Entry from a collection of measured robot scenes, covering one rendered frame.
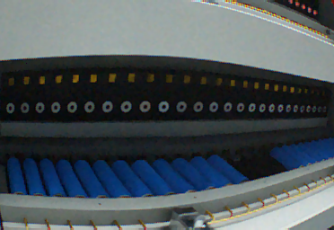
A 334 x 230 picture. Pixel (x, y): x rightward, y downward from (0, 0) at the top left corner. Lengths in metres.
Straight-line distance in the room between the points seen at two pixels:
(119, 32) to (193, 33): 0.05
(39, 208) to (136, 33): 0.14
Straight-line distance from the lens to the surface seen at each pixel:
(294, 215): 0.37
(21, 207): 0.27
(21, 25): 0.22
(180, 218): 0.28
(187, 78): 0.42
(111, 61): 0.44
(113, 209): 0.28
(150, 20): 0.24
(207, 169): 0.38
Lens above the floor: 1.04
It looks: 1 degrees down
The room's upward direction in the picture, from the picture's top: straight up
